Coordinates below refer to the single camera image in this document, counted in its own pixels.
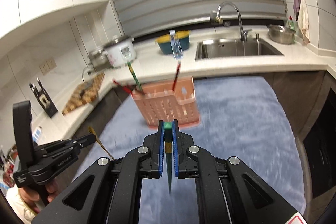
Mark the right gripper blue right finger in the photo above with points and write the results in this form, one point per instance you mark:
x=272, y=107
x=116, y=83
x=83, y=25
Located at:
x=175, y=132

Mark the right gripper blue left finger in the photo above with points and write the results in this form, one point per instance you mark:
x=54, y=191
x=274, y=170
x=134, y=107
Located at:
x=161, y=132

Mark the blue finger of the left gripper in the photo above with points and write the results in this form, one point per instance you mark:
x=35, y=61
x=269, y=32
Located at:
x=85, y=140

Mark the green chopstick gold band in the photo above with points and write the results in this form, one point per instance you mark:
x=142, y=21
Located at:
x=168, y=139

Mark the gold flower spoon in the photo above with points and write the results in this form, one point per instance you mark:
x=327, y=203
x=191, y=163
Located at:
x=98, y=141

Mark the dark red chopstick silver band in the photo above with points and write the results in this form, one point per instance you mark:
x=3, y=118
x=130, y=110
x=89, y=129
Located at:
x=176, y=75

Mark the green chopstick plain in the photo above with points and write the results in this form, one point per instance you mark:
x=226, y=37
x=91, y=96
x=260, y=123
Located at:
x=139, y=87

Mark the chrome kitchen faucet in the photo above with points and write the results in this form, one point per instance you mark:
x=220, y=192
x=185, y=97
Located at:
x=216, y=19

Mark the person's left hand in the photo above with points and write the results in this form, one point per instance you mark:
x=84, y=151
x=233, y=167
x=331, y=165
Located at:
x=31, y=197

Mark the pink perforated utensil holder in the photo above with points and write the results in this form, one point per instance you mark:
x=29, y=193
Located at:
x=165, y=101

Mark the checkered wooden cutting board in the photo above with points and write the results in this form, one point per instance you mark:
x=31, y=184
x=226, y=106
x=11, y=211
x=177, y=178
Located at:
x=84, y=93

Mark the black knife block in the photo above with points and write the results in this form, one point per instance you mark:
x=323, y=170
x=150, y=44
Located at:
x=43, y=98

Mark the clear water bottle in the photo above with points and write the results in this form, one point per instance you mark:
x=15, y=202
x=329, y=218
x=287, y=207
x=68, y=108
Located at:
x=175, y=45

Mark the blue-grey fleece mat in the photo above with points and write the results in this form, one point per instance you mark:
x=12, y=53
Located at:
x=240, y=116

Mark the stainless steel sink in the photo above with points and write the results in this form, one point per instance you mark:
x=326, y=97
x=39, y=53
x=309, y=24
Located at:
x=225, y=48

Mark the stacked steel steamer pots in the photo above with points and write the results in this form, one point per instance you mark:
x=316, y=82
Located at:
x=98, y=59

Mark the yellow and teal colander basin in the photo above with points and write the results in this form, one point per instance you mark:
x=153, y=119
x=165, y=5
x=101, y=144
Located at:
x=165, y=46

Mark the white rice cooker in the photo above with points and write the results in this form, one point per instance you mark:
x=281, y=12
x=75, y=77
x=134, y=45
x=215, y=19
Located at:
x=120, y=51

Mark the sink soap dispenser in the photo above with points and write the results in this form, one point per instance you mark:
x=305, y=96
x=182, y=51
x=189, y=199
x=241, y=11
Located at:
x=257, y=36

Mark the stainless steel bowl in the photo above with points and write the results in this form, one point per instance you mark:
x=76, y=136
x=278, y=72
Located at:
x=281, y=34

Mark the green dish soap bottle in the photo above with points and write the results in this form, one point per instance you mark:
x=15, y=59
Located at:
x=290, y=24

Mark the cream hanging towel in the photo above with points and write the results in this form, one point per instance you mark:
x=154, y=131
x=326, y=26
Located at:
x=303, y=21

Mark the purple hanging cloth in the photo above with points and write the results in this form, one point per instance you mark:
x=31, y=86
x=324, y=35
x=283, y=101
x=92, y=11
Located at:
x=296, y=8

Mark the wall power socket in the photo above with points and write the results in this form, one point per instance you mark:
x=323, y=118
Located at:
x=47, y=66

